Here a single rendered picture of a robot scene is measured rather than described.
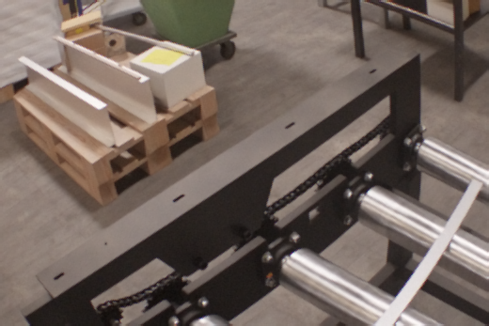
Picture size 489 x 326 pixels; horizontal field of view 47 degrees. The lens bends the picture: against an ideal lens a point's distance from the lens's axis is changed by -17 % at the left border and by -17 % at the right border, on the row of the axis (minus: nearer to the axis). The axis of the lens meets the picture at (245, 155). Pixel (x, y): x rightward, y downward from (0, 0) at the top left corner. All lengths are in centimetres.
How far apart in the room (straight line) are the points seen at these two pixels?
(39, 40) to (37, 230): 174
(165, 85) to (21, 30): 165
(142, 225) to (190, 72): 214
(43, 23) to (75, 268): 343
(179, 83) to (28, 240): 119
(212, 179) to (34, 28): 332
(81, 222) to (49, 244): 24
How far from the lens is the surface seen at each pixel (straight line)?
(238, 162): 142
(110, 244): 128
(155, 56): 344
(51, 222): 333
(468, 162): 183
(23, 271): 311
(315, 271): 150
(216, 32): 418
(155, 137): 330
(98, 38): 402
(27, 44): 458
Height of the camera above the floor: 201
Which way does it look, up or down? 36 degrees down
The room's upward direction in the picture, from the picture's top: 8 degrees counter-clockwise
